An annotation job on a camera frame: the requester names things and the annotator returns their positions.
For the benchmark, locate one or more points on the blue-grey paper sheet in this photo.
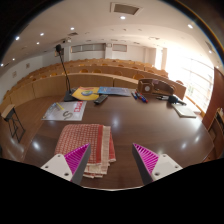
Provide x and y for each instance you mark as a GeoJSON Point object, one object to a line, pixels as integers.
{"type": "Point", "coordinates": [115, 91]}

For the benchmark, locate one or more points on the blue marker pen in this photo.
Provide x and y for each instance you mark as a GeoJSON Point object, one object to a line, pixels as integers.
{"type": "Point", "coordinates": [134, 95]}

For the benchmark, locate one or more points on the red marker pen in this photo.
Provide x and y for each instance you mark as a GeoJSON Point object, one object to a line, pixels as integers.
{"type": "Point", "coordinates": [142, 97]}

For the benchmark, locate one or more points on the small folding side desk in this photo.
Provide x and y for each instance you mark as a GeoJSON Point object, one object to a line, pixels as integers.
{"type": "Point", "coordinates": [8, 111]}

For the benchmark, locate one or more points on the yellow booklet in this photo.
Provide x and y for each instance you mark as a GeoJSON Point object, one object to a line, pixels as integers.
{"type": "Point", "coordinates": [85, 94]}

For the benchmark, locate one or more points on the black gooseneck table microphone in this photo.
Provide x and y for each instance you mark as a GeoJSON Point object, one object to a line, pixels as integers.
{"type": "Point", "coordinates": [69, 97]}

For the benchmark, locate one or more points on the ceiling air vent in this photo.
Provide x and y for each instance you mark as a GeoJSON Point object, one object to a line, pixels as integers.
{"type": "Point", "coordinates": [125, 8]}

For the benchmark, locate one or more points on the large bright window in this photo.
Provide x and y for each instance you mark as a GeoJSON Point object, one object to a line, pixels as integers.
{"type": "Point", "coordinates": [190, 76]}

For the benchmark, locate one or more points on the red checked towel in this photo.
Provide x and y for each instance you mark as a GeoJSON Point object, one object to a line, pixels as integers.
{"type": "Point", "coordinates": [83, 138]}

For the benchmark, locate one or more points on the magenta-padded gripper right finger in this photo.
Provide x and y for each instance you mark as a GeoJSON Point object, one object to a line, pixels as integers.
{"type": "Point", "coordinates": [148, 160]}

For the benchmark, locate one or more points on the rows of wooden lecture seats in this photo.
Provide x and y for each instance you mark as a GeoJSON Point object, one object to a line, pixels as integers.
{"type": "Point", "coordinates": [50, 85]}

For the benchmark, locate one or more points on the brown wooden box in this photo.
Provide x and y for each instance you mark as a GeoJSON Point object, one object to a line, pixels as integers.
{"type": "Point", "coordinates": [155, 87]}

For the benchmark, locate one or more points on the black remote control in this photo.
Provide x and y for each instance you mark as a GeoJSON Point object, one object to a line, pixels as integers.
{"type": "Point", "coordinates": [100, 99]}

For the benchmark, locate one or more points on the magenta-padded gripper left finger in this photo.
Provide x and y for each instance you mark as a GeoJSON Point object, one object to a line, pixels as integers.
{"type": "Point", "coordinates": [76, 158]}

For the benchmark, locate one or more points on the recessed ceiling spotlights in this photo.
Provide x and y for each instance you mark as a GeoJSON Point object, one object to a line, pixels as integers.
{"type": "Point", "coordinates": [122, 17]}

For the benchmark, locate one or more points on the wooden side cabinet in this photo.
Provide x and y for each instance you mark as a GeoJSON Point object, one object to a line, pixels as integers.
{"type": "Point", "coordinates": [218, 133]}

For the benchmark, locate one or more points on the grey notebook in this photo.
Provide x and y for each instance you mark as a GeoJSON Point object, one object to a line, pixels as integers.
{"type": "Point", "coordinates": [184, 111]}

